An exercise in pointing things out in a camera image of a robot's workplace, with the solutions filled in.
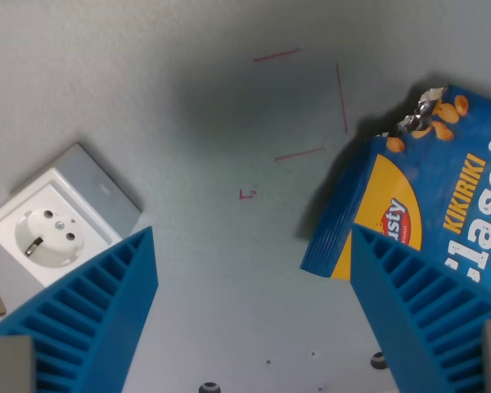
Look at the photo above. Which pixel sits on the blue peanut snack bag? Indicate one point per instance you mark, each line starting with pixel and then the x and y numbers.
pixel 425 184

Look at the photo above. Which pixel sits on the white electrical socket box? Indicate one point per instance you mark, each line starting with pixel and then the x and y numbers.
pixel 61 221

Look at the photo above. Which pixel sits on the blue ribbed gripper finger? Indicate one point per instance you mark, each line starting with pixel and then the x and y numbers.
pixel 86 311
pixel 429 319

